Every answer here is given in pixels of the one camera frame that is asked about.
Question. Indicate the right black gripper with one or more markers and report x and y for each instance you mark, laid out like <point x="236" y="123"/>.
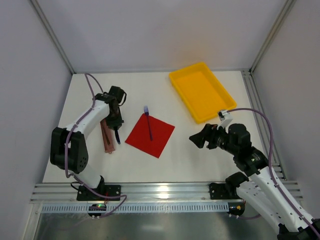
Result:
<point x="208" y="137"/>

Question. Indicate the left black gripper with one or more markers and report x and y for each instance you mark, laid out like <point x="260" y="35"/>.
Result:
<point x="115" y="122"/>

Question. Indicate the purple plastic fork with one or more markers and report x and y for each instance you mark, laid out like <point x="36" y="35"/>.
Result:
<point x="146" y="112"/>

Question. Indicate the dark blue plastic spoon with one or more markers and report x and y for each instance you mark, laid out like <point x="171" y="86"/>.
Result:
<point x="117" y="137"/>

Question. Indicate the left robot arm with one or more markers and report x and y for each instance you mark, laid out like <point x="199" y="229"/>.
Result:
<point x="68" y="149"/>

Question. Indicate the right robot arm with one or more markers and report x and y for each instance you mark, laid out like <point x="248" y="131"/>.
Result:
<point x="257" y="184"/>

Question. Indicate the brown utensil tray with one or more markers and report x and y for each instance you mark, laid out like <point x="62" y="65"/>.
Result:
<point x="107" y="137"/>

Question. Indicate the yellow plastic bin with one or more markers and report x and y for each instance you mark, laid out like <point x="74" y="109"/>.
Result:
<point x="202" y="93"/>

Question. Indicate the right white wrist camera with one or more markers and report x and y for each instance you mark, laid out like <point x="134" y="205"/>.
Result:
<point x="225" y="119"/>

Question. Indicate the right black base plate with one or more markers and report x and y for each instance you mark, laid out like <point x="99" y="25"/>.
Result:
<point x="222" y="191"/>

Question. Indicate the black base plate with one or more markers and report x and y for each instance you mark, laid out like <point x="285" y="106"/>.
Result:
<point x="222" y="191"/>
<point x="107" y="192"/>

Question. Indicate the front aluminium rail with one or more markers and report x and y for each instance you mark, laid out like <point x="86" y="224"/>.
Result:
<point x="144" y="192"/>

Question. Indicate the aluminium rail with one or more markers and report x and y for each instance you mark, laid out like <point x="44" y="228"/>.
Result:
<point x="261" y="122"/>
<point x="144" y="192"/>

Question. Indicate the right side aluminium rail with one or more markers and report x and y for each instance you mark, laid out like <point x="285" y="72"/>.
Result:
<point x="261" y="122"/>

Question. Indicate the slotted cable duct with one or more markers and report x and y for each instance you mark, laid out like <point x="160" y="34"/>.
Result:
<point x="130" y="207"/>

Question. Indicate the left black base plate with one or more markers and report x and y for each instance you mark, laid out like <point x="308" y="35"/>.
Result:
<point x="107" y="192"/>

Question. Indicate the left frame post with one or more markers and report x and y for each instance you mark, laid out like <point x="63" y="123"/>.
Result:
<point x="51" y="33"/>

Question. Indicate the frame post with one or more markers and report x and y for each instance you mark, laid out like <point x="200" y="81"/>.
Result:
<point x="51" y="33"/>
<point x="279" y="21"/>

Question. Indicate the right frame post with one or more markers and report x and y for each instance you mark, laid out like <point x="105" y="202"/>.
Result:
<point x="279" y="21"/>

